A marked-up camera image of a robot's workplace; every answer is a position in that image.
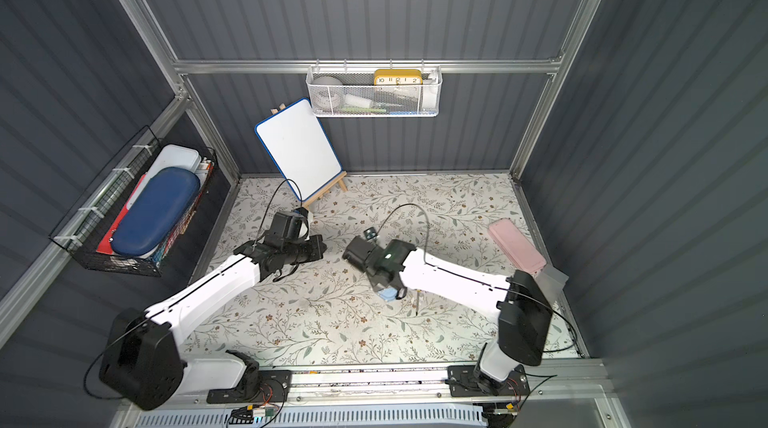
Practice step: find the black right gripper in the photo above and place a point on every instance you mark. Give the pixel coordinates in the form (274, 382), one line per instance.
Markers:
(362, 254)

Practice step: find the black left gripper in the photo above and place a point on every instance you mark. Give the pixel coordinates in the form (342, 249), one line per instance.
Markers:
(303, 248)

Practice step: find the light blue alarm clock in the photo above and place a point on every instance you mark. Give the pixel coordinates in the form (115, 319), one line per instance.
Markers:
(392, 293)

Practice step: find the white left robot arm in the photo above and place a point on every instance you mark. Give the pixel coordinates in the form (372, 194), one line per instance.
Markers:
(142, 360)

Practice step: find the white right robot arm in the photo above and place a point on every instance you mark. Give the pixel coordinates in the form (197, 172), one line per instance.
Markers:
(515, 303)

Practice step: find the yellow alarm clock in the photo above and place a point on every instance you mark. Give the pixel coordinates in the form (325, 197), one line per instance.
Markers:
(398, 77)

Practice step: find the wooden easel stand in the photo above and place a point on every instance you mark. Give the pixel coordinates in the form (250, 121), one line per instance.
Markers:
(324, 191)

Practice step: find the blue framed whiteboard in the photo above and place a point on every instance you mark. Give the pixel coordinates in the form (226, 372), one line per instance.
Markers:
(298, 149)

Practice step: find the pink rectangular case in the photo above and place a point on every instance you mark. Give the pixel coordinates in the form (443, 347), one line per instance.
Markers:
(516, 247)

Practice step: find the grey tape roll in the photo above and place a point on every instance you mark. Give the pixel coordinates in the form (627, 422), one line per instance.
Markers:
(326, 93)

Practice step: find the navy blue oval case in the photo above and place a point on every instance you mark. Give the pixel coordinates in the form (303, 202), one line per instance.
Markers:
(157, 210)

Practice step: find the grey translucent box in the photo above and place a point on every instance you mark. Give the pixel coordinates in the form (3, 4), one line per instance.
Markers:
(551, 282)

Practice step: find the white plastic tray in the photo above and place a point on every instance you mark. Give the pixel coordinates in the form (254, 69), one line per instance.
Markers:
(171, 156)

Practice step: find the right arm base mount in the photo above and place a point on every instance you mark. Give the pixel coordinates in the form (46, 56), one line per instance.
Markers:
(465, 381)

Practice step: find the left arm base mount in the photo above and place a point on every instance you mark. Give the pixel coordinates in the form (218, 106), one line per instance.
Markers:
(256, 387)

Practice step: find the white wire wall basket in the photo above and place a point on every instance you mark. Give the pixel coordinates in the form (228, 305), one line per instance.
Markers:
(363, 99)

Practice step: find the black wire side basket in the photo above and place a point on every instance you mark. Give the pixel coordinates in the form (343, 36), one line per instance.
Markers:
(86, 233)

